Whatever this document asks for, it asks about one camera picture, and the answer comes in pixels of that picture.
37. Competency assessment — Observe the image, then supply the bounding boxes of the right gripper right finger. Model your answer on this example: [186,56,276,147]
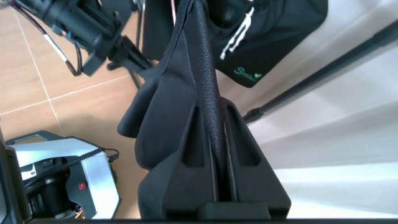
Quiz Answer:
[222,96,292,219]

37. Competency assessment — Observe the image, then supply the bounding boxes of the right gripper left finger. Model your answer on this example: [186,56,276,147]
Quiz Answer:
[162,100,219,219]

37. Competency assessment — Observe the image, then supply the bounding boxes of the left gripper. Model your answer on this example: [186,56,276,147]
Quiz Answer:
[14,0,153,77]

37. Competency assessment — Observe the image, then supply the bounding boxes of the pink clothes hanger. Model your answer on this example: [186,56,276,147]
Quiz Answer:
[169,0,177,25]

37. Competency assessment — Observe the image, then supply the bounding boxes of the black short-sleeved shirt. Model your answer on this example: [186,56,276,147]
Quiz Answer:
[117,0,239,220]

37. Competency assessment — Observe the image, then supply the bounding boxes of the black shorts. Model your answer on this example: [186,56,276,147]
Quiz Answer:
[205,0,329,89]

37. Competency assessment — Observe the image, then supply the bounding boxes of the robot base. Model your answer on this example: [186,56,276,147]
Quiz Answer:
[0,130,122,220]

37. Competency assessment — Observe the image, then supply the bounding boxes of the black clothes rack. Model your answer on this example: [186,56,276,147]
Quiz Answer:
[129,0,398,124]

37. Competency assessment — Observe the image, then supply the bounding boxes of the beige curtain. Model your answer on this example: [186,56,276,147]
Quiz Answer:
[217,0,398,218]

